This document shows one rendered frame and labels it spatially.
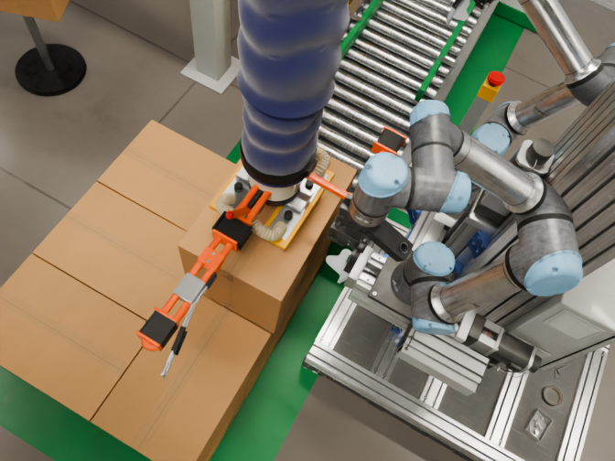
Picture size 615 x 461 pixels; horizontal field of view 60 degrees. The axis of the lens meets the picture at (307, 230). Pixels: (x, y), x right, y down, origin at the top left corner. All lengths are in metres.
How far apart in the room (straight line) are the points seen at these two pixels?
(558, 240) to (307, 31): 0.67
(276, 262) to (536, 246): 0.89
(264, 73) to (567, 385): 2.16
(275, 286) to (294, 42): 0.91
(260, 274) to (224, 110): 1.73
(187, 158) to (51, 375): 1.05
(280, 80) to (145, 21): 2.73
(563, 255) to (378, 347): 1.46
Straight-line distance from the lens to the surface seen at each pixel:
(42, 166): 3.26
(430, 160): 0.95
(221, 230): 1.55
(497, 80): 2.36
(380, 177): 0.88
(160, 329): 1.46
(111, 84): 3.52
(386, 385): 2.48
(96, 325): 2.20
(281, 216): 1.72
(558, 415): 2.80
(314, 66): 1.16
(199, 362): 2.10
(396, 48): 3.06
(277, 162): 1.45
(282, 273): 1.78
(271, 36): 1.10
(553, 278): 1.21
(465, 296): 1.39
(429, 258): 1.54
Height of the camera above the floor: 2.59
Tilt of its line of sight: 63 degrees down
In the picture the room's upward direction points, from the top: 15 degrees clockwise
